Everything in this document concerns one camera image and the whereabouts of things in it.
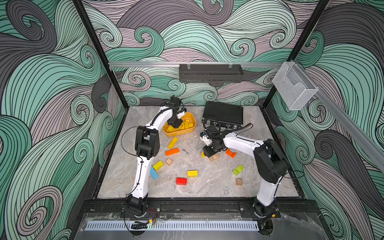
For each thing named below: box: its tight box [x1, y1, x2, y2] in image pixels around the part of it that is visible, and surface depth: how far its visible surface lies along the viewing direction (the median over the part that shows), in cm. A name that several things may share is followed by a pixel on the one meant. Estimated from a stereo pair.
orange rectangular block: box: [165, 147, 180, 157], surface depth 97 cm
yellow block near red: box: [187, 170, 199, 178], surface depth 85 cm
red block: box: [176, 177, 188, 186], surface depth 83 cm
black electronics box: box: [202, 101, 243, 129], surface depth 109 cm
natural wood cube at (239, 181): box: [236, 178, 243, 186], surface depth 83 cm
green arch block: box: [233, 164, 244, 176], surface depth 87 cm
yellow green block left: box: [153, 160, 164, 172], surface depth 88 cm
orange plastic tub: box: [162, 112, 197, 137], surface depth 104 cm
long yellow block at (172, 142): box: [167, 136, 178, 149], surface depth 100 cm
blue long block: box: [150, 165, 159, 180], surface depth 87 cm
